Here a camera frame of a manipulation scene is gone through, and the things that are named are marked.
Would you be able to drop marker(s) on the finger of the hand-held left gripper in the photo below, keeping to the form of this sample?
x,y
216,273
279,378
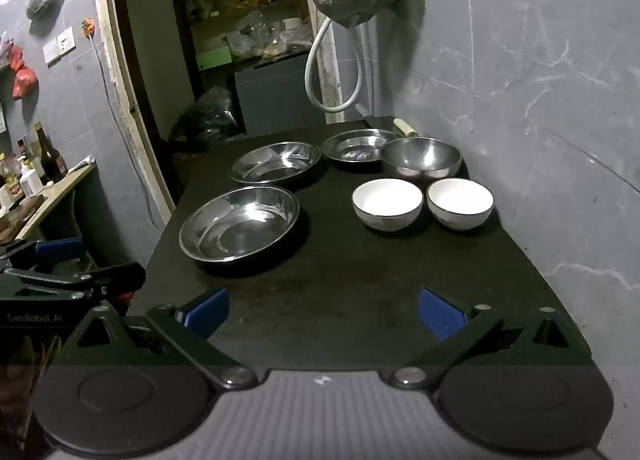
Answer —
x,y
60,250
117,274

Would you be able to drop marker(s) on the dark glass bottle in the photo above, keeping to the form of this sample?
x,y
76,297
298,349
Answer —
x,y
51,162

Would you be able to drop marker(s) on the labelled jar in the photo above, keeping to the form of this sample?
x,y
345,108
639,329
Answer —
x,y
13,186

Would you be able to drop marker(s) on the white wall switch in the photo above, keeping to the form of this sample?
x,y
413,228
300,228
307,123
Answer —
x,y
60,45

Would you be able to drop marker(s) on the green box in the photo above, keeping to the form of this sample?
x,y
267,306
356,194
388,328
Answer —
x,y
215,58

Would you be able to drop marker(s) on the black garbage bag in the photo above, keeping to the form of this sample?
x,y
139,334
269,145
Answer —
x,y
210,114

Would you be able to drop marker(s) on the large steel plate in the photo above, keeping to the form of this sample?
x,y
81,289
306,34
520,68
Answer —
x,y
239,225

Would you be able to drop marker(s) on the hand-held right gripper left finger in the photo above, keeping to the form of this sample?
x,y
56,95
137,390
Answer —
x,y
207,311

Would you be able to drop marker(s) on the white tube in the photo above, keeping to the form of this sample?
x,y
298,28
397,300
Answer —
x,y
81,163

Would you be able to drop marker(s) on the steel plate with sticker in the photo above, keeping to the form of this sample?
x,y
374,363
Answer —
x,y
350,144

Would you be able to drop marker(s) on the red plastic bag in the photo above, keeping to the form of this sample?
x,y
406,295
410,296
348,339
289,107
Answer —
x,y
25,83
16,58

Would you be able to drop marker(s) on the small sauce bottle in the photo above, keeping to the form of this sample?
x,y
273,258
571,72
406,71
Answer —
x,y
23,152

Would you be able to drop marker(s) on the grey cabinet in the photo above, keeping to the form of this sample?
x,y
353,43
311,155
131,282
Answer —
x,y
275,94

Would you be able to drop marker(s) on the steel bowl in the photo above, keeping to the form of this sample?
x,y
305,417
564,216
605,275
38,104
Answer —
x,y
420,157

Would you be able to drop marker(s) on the orange wall plug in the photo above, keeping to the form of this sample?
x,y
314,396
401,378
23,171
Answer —
x,y
88,28

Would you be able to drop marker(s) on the dirty white door jamb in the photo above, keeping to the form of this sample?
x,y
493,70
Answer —
x,y
330,69

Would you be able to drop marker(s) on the cream door frame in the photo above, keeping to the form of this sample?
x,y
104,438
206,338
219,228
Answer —
x,y
112,54

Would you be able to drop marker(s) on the white plastic bottle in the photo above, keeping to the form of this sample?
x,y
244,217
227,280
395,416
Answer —
x,y
31,182

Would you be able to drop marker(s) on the white ceramic bowl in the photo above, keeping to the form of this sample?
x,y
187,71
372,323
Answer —
x,y
460,200
387,202

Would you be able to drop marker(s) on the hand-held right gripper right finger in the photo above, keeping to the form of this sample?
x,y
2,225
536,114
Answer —
x,y
440,313

